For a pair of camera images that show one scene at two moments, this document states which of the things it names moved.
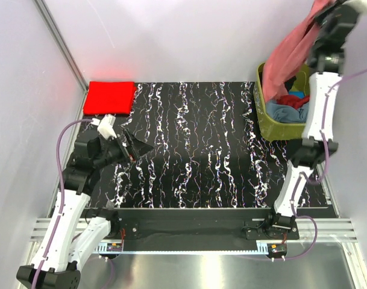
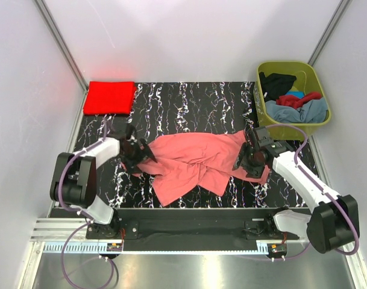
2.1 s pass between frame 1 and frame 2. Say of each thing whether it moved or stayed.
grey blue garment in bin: stayed
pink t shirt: moved
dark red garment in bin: stayed
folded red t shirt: stayed
